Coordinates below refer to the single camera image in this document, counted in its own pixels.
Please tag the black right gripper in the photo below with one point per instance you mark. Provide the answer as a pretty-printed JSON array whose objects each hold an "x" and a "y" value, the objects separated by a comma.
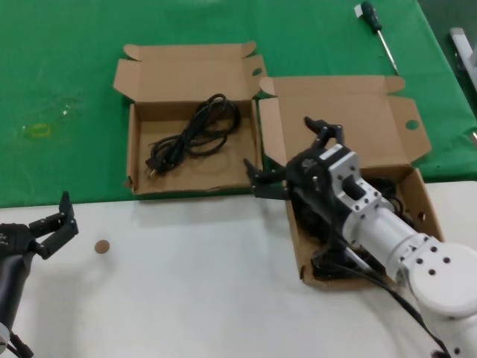
[{"x": 307, "y": 175}]

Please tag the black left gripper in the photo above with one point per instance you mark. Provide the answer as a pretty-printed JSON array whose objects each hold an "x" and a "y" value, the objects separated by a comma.
[{"x": 13, "y": 238}]

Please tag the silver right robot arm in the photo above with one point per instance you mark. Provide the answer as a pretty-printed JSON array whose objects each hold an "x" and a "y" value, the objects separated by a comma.
[{"x": 384, "y": 231}]

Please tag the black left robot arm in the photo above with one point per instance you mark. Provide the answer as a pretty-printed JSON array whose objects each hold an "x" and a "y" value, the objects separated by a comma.
[{"x": 11, "y": 283}]

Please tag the cardboard box with open lid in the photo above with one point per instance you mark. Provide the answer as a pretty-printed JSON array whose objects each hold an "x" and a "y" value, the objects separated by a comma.
[
  {"x": 167, "y": 179},
  {"x": 335, "y": 108}
]

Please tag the round brown cardboard disc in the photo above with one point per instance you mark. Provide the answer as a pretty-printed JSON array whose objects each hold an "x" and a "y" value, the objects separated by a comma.
[{"x": 101, "y": 246}]

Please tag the green table cloth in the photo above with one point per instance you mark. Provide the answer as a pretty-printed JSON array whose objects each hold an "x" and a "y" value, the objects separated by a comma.
[{"x": 56, "y": 56}]

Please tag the grey metal bracket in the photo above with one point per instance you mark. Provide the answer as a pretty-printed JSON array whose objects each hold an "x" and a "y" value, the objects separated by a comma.
[{"x": 460, "y": 41}]

